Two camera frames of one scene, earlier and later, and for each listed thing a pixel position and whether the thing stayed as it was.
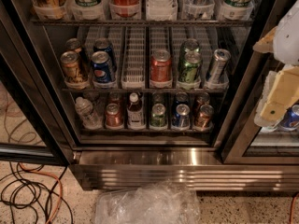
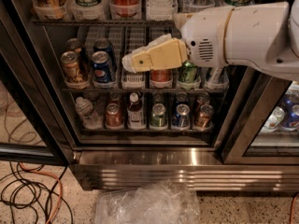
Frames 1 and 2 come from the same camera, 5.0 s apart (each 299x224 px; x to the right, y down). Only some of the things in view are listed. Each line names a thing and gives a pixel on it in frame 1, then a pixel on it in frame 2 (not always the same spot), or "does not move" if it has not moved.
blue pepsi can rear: (104, 45) does not move
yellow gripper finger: (265, 45) → (205, 35)
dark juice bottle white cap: (135, 113) does not move
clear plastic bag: (160, 202) does not move
